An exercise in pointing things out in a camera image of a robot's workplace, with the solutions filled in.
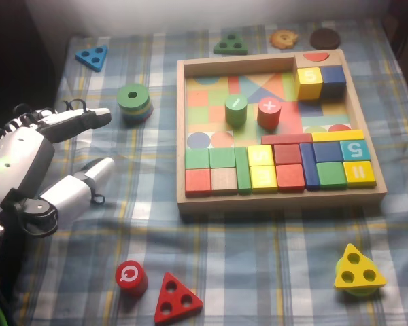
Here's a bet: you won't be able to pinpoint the red cylinder with letter Q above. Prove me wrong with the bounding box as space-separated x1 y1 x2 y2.
114 260 149 297

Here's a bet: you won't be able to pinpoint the green ring discs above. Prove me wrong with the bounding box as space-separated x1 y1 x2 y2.
116 84 150 113

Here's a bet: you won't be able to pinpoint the blue triangle block with holes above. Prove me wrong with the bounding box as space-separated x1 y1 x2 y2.
74 43 109 73

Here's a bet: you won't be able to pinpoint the green triangle block with holes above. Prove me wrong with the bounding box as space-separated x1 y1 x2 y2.
213 32 249 56

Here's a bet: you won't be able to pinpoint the red cylinder with plus sign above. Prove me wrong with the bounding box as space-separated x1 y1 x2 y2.
257 96 282 131

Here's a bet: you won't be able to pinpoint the yellow ring block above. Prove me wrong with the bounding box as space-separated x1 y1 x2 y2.
121 103 153 117

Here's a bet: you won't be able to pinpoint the blue plaid cloth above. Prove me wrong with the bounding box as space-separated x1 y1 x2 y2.
18 18 408 326

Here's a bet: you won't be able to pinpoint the wooden tray with colourful print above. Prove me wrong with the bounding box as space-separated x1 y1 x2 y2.
175 48 388 215

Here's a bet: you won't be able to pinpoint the green cylinder block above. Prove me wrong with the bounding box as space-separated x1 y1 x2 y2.
224 93 249 129

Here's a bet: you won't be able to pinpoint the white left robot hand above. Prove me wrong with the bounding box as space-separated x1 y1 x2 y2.
0 98 116 238

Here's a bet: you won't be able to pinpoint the dark brown toy cookie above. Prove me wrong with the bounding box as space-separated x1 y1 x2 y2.
309 27 341 50

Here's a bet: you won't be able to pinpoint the dark blue cube block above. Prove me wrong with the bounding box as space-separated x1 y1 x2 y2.
321 65 347 100

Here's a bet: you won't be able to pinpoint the yellow cube with number five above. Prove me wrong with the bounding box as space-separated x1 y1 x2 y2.
295 67 324 101

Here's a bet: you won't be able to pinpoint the white backdrop panel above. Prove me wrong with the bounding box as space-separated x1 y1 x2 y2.
29 0 385 37

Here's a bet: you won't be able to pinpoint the red triangle block with holes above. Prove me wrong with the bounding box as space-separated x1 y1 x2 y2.
153 271 204 325

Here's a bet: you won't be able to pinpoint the yellow triangle block with holes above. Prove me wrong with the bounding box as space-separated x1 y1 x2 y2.
333 242 388 290

